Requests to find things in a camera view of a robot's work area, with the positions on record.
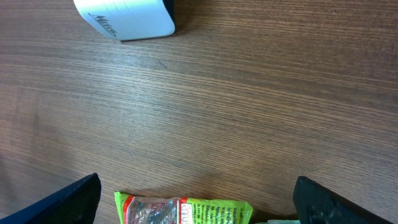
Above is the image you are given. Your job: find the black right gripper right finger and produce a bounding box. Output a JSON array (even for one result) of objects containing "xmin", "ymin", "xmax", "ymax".
[{"xmin": 293, "ymin": 176, "xmax": 392, "ymax": 224}]

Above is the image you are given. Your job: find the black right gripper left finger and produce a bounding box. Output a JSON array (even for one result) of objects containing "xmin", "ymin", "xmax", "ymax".
[{"xmin": 1, "ymin": 173, "xmax": 101, "ymax": 224}]

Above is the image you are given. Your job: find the green snack bag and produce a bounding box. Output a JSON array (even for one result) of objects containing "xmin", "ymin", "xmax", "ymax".
[{"xmin": 114, "ymin": 192, "xmax": 253, "ymax": 224}]

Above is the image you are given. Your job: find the white barcode scanner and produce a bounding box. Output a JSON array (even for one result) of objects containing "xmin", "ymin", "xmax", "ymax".
[{"xmin": 73, "ymin": 0, "xmax": 175, "ymax": 41}]

